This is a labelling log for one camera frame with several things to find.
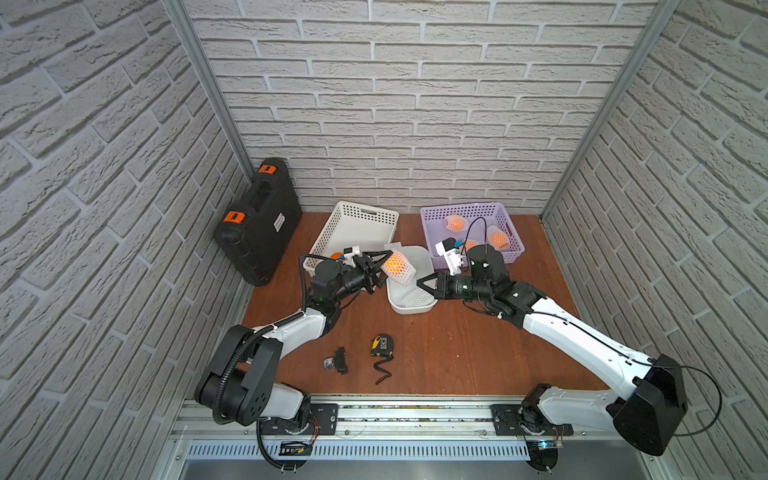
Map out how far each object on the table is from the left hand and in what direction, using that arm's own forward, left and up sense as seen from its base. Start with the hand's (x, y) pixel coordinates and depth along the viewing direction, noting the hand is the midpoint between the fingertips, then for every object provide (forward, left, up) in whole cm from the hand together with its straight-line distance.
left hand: (400, 256), depth 75 cm
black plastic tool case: (+9, +40, -2) cm, 41 cm away
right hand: (-7, -6, -3) cm, 9 cm away
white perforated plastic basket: (+32, +11, -24) cm, 41 cm away
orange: (-3, 0, -1) cm, 3 cm away
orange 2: (+32, -24, -21) cm, 45 cm away
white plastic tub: (+13, -9, -20) cm, 25 cm away
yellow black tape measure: (-15, +4, -23) cm, 28 cm away
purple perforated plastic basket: (+32, -29, -22) cm, 48 cm away
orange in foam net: (+24, -38, -20) cm, 49 cm away
